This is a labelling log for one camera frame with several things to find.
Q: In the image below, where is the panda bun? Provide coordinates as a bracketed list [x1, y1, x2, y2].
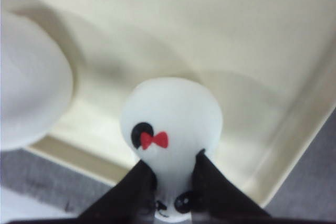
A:
[1, 12, 74, 151]
[120, 77, 223, 223]

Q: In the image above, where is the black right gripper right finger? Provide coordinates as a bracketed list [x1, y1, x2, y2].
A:
[191, 149, 271, 224]

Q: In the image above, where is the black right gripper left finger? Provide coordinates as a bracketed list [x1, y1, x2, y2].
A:
[76, 161, 155, 224]

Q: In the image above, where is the cream plastic tray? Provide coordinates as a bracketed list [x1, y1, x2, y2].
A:
[1, 0, 335, 206]

